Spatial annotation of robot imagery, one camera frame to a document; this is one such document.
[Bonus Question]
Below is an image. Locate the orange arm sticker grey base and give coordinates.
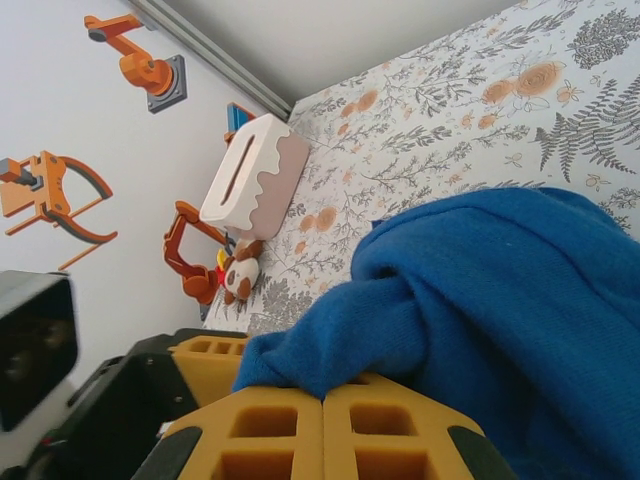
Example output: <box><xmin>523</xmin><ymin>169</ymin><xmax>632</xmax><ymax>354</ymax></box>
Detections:
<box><xmin>83</xmin><ymin>13</ymin><xmax>190</xmax><ymax>116</ymax></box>

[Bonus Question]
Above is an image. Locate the blue orange rail sticker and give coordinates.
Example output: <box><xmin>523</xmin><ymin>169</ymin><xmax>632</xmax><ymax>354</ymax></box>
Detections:
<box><xmin>223</xmin><ymin>102</ymin><xmax>259</xmax><ymax>147</ymax></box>

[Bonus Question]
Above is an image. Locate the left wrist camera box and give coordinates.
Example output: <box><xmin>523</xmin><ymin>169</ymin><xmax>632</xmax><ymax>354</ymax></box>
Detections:
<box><xmin>0</xmin><ymin>269</ymin><xmax>82</xmax><ymax>434</ymax></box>

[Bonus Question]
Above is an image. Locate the blue t-shirt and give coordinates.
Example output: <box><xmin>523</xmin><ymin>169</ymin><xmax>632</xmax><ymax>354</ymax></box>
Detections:
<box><xmin>232</xmin><ymin>187</ymin><xmax>640</xmax><ymax>480</ymax></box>

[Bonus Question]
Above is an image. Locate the floral fern tablecloth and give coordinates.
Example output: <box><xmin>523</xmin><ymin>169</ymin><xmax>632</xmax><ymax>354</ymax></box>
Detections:
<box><xmin>202</xmin><ymin>0</ymin><xmax>640</xmax><ymax>336</ymax></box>

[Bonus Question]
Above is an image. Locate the orange claw gripper sticker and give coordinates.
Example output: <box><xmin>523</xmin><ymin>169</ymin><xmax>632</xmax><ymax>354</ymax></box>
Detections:
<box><xmin>0</xmin><ymin>151</ymin><xmax>120</xmax><ymax>272</ymax></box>

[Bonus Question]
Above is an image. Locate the brown white dog plush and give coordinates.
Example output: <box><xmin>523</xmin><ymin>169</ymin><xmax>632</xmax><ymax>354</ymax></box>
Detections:
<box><xmin>215</xmin><ymin>237</ymin><xmax>264</xmax><ymax>307</ymax></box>

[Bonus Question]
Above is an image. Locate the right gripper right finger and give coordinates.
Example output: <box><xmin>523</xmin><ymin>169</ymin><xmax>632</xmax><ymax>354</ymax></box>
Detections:
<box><xmin>322</xmin><ymin>372</ymin><xmax>519</xmax><ymax>480</ymax></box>

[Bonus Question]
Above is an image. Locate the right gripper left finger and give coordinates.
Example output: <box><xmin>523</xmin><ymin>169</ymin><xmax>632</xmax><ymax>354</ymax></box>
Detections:
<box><xmin>134</xmin><ymin>384</ymin><xmax>326</xmax><ymax>480</ymax></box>

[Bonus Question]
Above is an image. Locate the aluminium frame post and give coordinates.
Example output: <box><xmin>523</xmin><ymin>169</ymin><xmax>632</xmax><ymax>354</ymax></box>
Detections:
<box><xmin>124</xmin><ymin>0</ymin><xmax>294</xmax><ymax>121</ymax></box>

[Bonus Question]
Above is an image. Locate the white tissue box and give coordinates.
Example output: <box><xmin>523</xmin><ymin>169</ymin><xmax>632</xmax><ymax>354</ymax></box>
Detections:
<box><xmin>198</xmin><ymin>113</ymin><xmax>311</xmax><ymax>239</ymax></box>

